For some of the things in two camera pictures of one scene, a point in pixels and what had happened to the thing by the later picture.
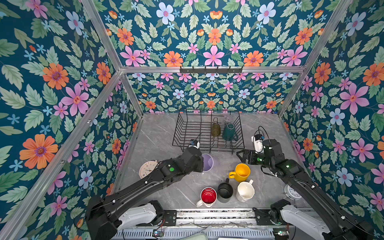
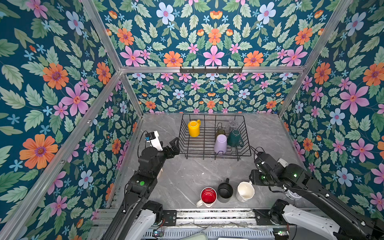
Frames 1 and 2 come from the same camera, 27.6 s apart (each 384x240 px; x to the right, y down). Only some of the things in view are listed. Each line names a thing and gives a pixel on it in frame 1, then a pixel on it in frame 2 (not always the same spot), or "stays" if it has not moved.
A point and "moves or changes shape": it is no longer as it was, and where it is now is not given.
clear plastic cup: x=227 y=118 to x=233 y=124
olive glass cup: x=216 y=129 moves or changes shape
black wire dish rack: x=211 y=130 moves or changes shape
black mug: x=225 y=190 stays
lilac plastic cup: x=208 y=162 to x=220 y=144
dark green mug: x=229 y=133 to x=234 y=139
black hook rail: x=211 y=70 stays
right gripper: x=251 y=153 to x=253 y=177
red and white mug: x=208 y=195 stays
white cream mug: x=245 y=191 stays
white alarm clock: x=291 y=193 stays
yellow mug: x=242 y=172 to x=194 y=128
